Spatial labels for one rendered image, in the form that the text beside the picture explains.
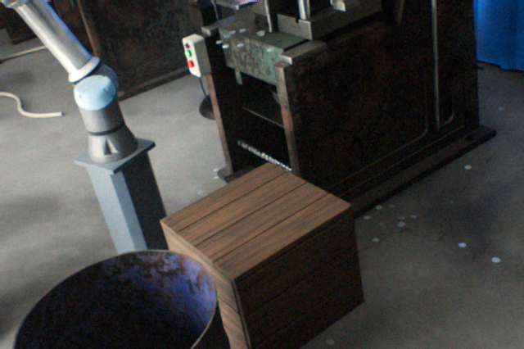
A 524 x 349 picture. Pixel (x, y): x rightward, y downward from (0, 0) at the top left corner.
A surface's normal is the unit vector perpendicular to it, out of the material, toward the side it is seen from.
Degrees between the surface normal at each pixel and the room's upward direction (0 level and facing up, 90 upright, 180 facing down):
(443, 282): 0
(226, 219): 0
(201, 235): 0
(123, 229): 90
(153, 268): 88
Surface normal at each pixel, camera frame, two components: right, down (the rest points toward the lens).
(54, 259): -0.17, -0.85
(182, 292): -0.49, 0.49
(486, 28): -0.80, 0.42
